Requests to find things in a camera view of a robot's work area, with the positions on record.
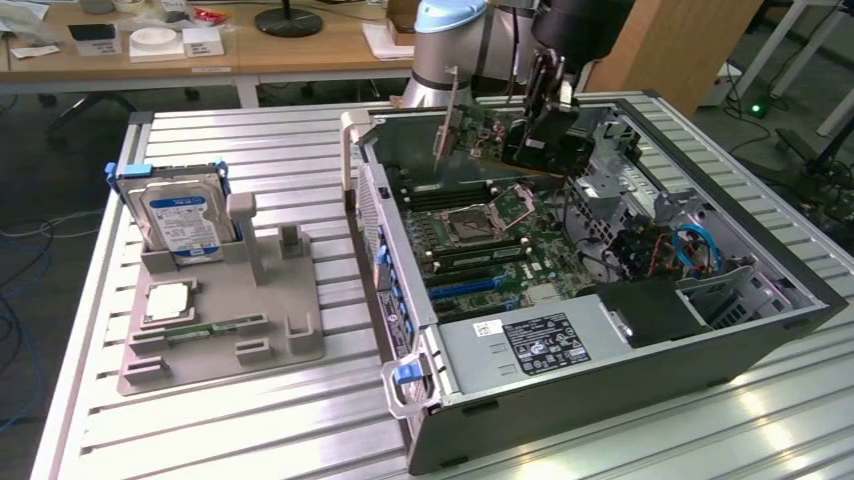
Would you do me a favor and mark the white booklet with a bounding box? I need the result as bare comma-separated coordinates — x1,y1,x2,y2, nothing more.
361,22,416,61

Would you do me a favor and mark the white box black top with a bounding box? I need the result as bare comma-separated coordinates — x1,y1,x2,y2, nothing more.
65,22,125,57

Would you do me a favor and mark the black office chair base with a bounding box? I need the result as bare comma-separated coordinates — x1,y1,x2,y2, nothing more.
36,89,141,149

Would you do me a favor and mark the metal disk bay cage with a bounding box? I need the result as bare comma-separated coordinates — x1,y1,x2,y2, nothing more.
564,119,668,251

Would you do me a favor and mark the metal bay bracket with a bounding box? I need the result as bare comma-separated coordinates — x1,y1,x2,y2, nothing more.
676,264,802,331

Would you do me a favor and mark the CPU socket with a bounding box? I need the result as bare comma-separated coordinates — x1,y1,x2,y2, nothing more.
444,204,499,246

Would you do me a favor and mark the green graphics card black cooler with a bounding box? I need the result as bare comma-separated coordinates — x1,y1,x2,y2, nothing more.
429,69,595,177

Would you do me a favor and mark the black stand base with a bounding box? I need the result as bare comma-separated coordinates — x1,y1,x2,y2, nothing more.
772,127,854,226

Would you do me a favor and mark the black round lamp base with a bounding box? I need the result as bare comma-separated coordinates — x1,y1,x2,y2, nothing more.
253,0,325,39

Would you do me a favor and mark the hard disk with blue caddy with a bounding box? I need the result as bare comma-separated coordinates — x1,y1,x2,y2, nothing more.
104,158,242,262

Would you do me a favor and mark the blue SATA wire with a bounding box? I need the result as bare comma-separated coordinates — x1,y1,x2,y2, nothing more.
669,224,720,274

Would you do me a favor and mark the green loose RAM stick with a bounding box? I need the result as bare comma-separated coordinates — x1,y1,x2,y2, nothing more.
162,319,245,344

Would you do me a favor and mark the silver CPU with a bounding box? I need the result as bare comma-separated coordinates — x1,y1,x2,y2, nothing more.
144,284,192,319

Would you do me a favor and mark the RAM stick in motherboard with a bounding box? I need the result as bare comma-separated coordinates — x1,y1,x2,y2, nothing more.
432,243,528,274

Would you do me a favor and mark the grey parts rack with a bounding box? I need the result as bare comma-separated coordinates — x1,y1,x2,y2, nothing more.
116,192,328,396

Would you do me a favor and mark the wooden cabinet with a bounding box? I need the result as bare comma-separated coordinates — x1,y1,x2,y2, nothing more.
585,0,766,114

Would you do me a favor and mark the black open PC case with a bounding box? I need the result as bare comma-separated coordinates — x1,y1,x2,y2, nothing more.
339,97,850,476

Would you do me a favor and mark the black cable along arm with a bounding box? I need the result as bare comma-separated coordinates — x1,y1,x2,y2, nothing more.
507,4,529,84

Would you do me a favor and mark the wooden desk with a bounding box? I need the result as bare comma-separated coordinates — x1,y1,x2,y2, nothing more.
0,0,601,96

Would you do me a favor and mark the long expansion slot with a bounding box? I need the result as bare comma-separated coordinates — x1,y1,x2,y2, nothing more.
424,277,512,302

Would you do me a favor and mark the small white labelled box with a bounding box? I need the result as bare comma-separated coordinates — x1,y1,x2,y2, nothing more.
180,25,225,57

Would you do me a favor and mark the white box with round dish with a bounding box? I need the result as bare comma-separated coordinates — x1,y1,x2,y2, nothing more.
126,27,185,64

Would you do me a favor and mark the white paper slip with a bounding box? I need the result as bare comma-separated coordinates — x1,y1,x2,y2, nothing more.
9,44,61,60

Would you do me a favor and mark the metal socket cover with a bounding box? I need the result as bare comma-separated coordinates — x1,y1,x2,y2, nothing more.
489,182,539,231

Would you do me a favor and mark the grey power supply unit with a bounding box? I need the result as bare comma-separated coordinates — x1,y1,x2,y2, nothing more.
436,293,632,397

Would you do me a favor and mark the white table frame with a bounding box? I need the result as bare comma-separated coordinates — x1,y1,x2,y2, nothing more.
730,0,854,136

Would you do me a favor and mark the cardboard box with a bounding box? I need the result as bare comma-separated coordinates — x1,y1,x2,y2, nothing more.
385,0,419,35

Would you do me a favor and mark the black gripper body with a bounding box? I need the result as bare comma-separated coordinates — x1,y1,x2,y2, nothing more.
532,0,633,64

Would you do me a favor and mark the green motherboard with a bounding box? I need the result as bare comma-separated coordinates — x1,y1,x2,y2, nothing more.
389,167,605,326

